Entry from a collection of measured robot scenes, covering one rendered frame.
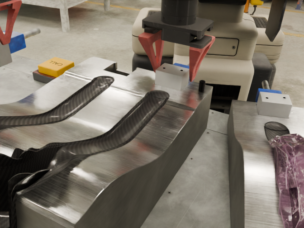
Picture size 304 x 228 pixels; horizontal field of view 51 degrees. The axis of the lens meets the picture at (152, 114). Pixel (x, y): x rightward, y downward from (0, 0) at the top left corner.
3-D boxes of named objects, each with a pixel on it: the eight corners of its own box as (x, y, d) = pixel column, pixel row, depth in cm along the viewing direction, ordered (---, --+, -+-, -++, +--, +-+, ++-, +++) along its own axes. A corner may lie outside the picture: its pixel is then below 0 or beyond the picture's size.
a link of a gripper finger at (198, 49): (197, 92, 52) (203, 36, 47) (158, 81, 55) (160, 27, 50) (210, 76, 57) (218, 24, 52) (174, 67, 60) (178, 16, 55)
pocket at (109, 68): (116, 78, 66) (116, 61, 64) (138, 84, 64) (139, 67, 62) (103, 87, 62) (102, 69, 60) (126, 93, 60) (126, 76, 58)
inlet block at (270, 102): (249, 92, 68) (254, 69, 65) (273, 95, 67) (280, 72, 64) (255, 127, 57) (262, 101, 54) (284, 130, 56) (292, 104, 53)
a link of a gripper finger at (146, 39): (173, 85, 54) (177, 31, 49) (136, 75, 56) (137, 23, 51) (189, 70, 59) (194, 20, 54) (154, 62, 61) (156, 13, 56)
